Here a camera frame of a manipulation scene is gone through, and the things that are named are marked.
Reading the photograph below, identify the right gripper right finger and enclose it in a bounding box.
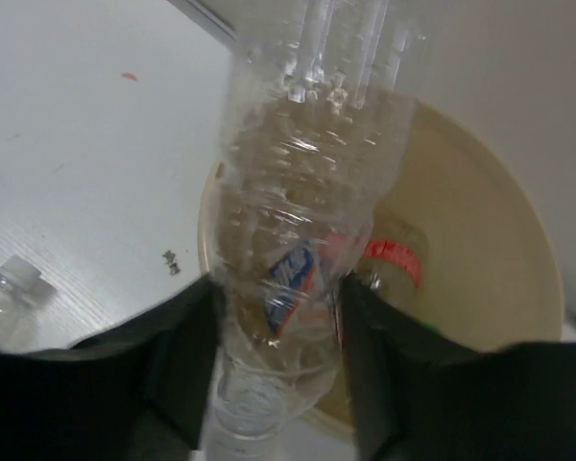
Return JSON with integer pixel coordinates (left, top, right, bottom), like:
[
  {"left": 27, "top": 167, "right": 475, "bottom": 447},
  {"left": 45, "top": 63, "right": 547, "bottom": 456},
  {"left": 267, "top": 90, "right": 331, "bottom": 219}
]
[{"left": 340, "top": 275, "right": 576, "bottom": 460}]

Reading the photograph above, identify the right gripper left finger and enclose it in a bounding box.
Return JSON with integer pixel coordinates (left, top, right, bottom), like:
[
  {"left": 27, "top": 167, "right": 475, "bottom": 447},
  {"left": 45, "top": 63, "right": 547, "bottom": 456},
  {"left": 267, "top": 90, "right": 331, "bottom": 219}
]
[{"left": 0, "top": 277, "right": 219, "bottom": 460}]

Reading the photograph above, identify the red label bottle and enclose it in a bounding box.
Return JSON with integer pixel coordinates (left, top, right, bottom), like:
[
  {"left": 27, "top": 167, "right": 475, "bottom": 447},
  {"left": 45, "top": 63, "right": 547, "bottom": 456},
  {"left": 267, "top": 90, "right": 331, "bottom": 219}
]
[{"left": 355, "top": 215, "right": 429, "bottom": 310}]

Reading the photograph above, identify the clear bottle white cap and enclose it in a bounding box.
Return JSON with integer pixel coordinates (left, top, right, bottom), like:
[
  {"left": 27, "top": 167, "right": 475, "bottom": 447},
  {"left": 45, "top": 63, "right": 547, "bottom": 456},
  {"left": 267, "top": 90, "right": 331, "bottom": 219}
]
[{"left": 0, "top": 255, "right": 57, "bottom": 353}]

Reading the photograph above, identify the blue white label bottle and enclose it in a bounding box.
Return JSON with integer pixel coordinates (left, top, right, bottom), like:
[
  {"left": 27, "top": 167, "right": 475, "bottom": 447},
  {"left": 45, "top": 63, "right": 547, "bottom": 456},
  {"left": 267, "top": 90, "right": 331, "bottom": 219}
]
[{"left": 263, "top": 239, "right": 335, "bottom": 338}]

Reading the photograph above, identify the clear bottle blue cap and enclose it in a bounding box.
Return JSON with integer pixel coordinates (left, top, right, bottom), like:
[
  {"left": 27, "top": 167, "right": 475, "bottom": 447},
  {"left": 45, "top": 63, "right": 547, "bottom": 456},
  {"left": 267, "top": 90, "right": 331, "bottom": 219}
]
[{"left": 204, "top": 1, "right": 444, "bottom": 460}]

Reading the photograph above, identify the beige round bin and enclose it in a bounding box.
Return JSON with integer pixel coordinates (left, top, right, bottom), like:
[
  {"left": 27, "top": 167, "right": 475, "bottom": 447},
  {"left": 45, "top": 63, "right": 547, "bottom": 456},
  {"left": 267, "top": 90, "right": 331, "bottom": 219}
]
[{"left": 198, "top": 101, "right": 564, "bottom": 436}]

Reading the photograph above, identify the aluminium rail frame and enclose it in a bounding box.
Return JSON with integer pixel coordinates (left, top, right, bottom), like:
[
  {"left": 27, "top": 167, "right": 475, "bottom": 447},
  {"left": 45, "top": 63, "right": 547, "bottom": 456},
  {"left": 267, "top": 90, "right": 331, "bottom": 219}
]
[{"left": 169, "top": 0, "right": 236, "bottom": 48}]

